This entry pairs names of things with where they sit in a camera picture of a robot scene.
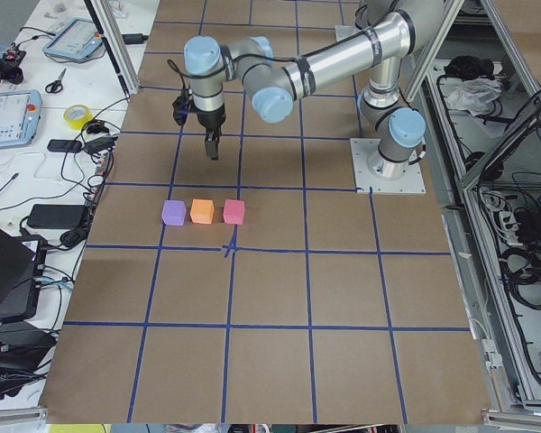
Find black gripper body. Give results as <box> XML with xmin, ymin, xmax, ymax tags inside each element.
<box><xmin>197</xmin><ymin>105</ymin><xmax>226</xmax><ymax>135</ymax></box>

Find orange foam block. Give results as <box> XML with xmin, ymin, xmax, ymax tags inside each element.
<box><xmin>190</xmin><ymin>198</ymin><xmax>215</xmax><ymax>225</ymax></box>

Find pink foam block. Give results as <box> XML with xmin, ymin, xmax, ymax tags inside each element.
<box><xmin>223</xmin><ymin>199</ymin><xmax>245</xmax><ymax>225</ymax></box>

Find purple foam block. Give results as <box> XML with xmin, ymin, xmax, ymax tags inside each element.
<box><xmin>161</xmin><ymin>200</ymin><xmax>187</xmax><ymax>226</ymax></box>

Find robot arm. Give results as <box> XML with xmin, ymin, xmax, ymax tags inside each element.
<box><xmin>172</xmin><ymin>1</ymin><xmax>444</xmax><ymax>160</ymax></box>

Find yellow tape roll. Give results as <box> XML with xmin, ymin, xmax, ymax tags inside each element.
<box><xmin>63</xmin><ymin>104</ymin><xmax>94</xmax><ymax>131</ymax></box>

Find black phone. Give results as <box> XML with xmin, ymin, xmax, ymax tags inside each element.
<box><xmin>47</xmin><ymin>139</ymin><xmax>83</xmax><ymax>153</ymax></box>

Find upper teach pendant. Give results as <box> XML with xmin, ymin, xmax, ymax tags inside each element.
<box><xmin>42</xmin><ymin>18</ymin><xmax>103</xmax><ymax>63</ymax></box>

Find teach pendant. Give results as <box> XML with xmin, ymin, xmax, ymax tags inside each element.
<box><xmin>42</xmin><ymin>18</ymin><xmax>103</xmax><ymax>63</ymax></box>
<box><xmin>0</xmin><ymin>89</ymin><xmax>42</xmax><ymax>149</ymax></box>

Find black scissors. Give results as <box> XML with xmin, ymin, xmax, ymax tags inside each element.
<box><xmin>44</xmin><ymin>69</ymin><xmax>67</xmax><ymax>95</ymax></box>

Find brown paper mat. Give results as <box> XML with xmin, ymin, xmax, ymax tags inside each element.
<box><xmin>41</xmin><ymin>1</ymin><xmax>491</xmax><ymax>425</ymax></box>

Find black power adapter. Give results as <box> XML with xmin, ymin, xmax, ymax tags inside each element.
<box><xmin>27</xmin><ymin>204</ymin><xmax>87</xmax><ymax>229</ymax></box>

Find lower teach pendant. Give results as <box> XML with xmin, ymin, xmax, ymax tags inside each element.
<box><xmin>0</xmin><ymin>89</ymin><xmax>42</xmax><ymax>149</ymax></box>

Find black laptop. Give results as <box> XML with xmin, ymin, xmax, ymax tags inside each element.
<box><xmin>0</xmin><ymin>229</ymin><xmax>46</xmax><ymax>323</ymax></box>

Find white crumpled cloth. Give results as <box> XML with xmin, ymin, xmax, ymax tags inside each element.
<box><xmin>445</xmin><ymin>78</ymin><xmax>502</xmax><ymax>115</ymax></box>

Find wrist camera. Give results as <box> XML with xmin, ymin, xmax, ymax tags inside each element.
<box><xmin>172</xmin><ymin>90</ymin><xmax>194</xmax><ymax>126</ymax></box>

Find aluminium frame post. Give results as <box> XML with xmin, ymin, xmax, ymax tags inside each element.
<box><xmin>84</xmin><ymin>0</ymin><xmax>140</xmax><ymax>98</ymax></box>

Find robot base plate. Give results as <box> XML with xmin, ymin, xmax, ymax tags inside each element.
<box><xmin>350</xmin><ymin>138</ymin><xmax>426</xmax><ymax>195</ymax></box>

